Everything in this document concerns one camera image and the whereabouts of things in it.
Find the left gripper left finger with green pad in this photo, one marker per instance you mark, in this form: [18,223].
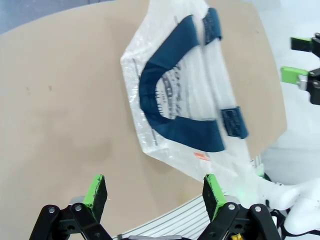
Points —
[96,192]

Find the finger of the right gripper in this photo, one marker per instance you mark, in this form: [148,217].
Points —
[300,43]
[291,73]

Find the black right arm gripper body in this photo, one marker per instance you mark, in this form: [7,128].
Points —
[315,85]

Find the small white green device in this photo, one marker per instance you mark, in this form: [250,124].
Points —
[258,166]

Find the aluminium table edge rail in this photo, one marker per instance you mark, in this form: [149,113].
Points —
[175,215]

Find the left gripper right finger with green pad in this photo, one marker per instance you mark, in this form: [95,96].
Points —
[215,197]

